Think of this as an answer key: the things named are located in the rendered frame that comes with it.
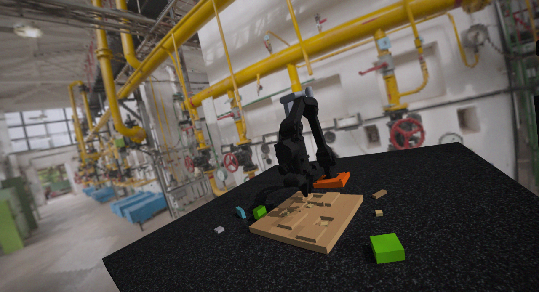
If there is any teal rectangular block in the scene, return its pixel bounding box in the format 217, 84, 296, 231
236, 206, 246, 219

